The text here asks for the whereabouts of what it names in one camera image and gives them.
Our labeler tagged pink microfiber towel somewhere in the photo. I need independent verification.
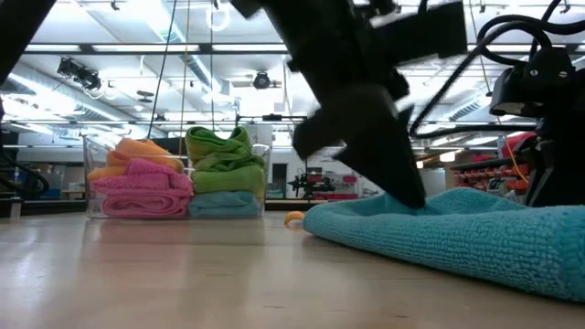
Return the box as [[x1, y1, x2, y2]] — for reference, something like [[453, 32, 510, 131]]
[[101, 194, 191, 218], [90, 158, 195, 198]]

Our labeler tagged yellow hanging cable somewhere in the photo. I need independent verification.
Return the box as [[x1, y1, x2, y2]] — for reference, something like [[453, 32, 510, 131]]
[[178, 0, 191, 138]]

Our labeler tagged black ceiling device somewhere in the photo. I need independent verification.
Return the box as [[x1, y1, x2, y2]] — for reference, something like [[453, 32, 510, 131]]
[[57, 58, 102, 91], [252, 70, 272, 91]]

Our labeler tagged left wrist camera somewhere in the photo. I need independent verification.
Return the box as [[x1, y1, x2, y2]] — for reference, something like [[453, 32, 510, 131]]
[[370, 1, 468, 66]]

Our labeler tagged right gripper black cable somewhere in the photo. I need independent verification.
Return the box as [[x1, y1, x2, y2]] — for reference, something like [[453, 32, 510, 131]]
[[409, 0, 585, 140]]

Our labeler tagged orange microfiber towel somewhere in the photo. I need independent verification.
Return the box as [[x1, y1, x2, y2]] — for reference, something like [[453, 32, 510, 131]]
[[86, 137, 186, 183], [283, 210, 306, 227]]

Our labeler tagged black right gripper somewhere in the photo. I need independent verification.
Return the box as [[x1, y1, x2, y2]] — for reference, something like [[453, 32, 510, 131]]
[[524, 105, 585, 207]]

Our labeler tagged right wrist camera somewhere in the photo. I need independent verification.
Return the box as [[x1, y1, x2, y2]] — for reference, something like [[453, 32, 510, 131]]
[[488, 45, 578, 118]]

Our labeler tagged black hanging cable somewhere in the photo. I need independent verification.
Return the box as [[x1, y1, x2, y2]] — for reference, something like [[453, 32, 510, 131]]
[[145, 0, 179, 141]]

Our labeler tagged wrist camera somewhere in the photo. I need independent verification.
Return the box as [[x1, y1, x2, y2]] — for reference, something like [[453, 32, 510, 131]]
[[488, 45, 578, 118], [370, 1, 468, 66]]

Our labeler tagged red object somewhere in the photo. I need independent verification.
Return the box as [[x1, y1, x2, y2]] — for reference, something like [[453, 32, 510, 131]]
[[502, 132, 537, 159]]

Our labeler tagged white ceiling ring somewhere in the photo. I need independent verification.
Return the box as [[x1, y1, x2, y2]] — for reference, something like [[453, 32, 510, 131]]
[[205, 3, 232, 33]]

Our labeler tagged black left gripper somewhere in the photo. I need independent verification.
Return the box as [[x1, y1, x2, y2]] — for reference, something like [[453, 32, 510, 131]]
[[230, 0, 413, 203]]

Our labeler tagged blue microfiber towel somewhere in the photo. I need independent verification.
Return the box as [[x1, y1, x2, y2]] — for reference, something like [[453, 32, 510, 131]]
[[302, 186, 585, 303], [188, 190, 263, 218]]

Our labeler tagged clear plastic bin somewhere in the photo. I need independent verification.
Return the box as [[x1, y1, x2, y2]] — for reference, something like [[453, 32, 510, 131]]
[[82, 134, 271, 219]]

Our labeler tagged black overhead crossbar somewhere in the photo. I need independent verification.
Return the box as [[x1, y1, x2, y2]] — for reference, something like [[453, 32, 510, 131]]
[[25, 42, 585, 56]]

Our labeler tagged shelf with red bins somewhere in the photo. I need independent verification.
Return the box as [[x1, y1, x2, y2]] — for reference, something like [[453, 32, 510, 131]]
[[450, 157, 534, 196]]

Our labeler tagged thin tan hanging cord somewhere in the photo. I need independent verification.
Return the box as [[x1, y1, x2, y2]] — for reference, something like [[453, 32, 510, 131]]
[[469, 0, 532, 185]]

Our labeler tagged white pillar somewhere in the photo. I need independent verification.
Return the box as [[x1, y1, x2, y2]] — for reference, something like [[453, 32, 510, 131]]
[[249, 122, 274, 147]]

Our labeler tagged black monitor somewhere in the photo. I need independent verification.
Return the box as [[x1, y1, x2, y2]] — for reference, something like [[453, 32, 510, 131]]
[[153, 136, 188, 155]]

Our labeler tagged red and white shelf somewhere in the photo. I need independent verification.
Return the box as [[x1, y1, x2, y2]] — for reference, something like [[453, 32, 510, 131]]
[[310, 171, 363, 200]]

